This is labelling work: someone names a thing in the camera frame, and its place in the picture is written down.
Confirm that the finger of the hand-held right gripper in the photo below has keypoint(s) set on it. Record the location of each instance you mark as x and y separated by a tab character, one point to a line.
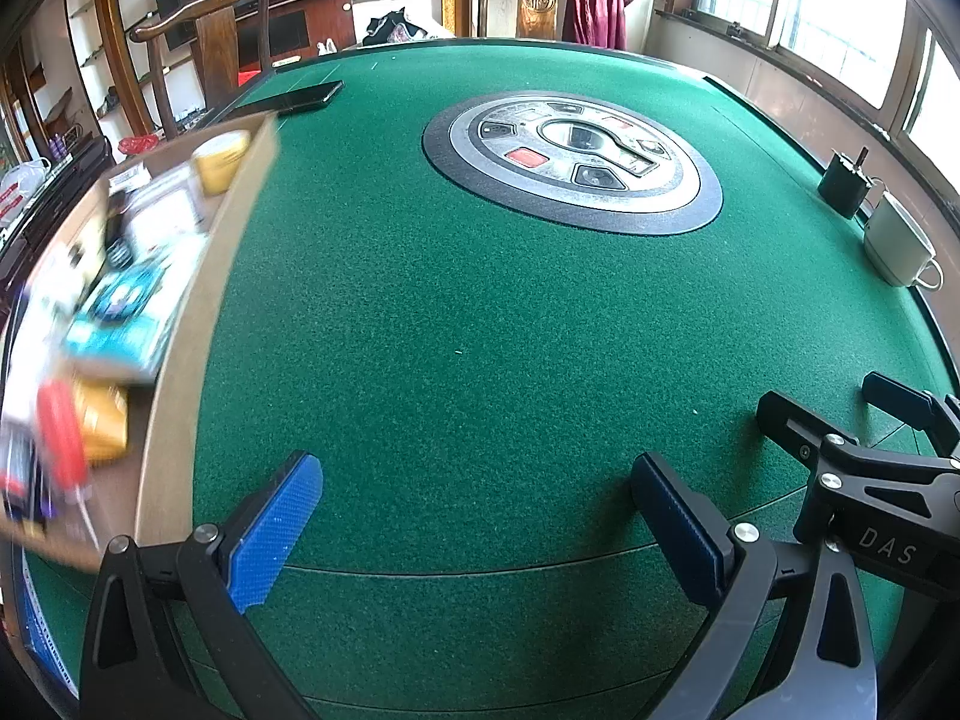
787	420
896	392

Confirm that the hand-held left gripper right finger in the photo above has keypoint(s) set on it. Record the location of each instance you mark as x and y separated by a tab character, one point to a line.
675	532

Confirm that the wooden chair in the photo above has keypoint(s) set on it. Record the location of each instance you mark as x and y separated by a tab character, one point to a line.
217	37

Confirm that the round table control panel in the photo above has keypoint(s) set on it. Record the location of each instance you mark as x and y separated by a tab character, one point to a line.
487	172

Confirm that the black charger plug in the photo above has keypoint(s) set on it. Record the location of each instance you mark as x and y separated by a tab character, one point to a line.
847	184

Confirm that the wooden wall shelf unit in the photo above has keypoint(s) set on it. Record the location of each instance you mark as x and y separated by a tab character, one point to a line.
97	37

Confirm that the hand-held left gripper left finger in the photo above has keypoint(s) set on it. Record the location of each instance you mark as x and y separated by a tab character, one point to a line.
277	532

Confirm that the red gift bag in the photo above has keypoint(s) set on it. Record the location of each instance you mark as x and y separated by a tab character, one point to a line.
251	79

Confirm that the pile of clothes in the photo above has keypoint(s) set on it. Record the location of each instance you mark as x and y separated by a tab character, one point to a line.
397	28

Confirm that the shallow cardboard box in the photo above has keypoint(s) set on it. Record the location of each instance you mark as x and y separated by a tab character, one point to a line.
217	277

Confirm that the dark glossy table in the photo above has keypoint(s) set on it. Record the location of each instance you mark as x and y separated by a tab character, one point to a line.
52	195

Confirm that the gold foil packet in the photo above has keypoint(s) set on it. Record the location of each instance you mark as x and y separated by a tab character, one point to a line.
101	420

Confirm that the white plastic bag red print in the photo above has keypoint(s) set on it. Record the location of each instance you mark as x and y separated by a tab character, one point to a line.
22	180

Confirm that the white mug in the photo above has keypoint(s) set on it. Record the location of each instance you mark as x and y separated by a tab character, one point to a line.
896	244

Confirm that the black smartphone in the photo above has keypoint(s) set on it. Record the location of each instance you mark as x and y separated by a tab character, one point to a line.
300	99

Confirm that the dark red garment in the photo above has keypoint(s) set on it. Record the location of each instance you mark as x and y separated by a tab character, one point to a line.
596	4

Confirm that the red comb in clear pack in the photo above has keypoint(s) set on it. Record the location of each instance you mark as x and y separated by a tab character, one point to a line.
60	427

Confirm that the teal face mask packet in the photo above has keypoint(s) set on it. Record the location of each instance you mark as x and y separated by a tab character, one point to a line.
120	315

